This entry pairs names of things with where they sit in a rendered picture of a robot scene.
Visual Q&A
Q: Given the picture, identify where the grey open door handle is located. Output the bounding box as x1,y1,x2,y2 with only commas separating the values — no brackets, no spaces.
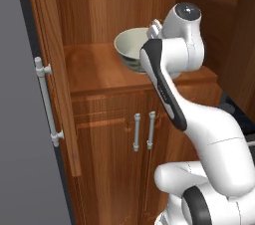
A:
34,56,65,148

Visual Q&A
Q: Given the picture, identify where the wooden lower cabinet door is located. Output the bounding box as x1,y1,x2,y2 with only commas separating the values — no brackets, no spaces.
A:
71,98,148,225
137,83,223,225

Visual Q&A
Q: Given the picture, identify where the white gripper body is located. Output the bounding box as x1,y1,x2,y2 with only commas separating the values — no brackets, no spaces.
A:
146,18,164,41

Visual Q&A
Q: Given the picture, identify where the wooden cabinet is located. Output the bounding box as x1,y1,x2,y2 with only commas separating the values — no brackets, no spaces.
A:
49,0,255,225

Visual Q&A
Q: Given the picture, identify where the grey lower door handle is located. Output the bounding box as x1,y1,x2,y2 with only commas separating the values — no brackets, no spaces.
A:
132,112,142,152
146,111,157,150

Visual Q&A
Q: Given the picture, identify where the pale green bowl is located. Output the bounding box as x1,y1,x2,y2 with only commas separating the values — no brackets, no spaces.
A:
114,27,157,75

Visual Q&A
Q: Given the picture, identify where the wooden open cabinet door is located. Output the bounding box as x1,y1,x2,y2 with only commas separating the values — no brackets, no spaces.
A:
24,0,83,177

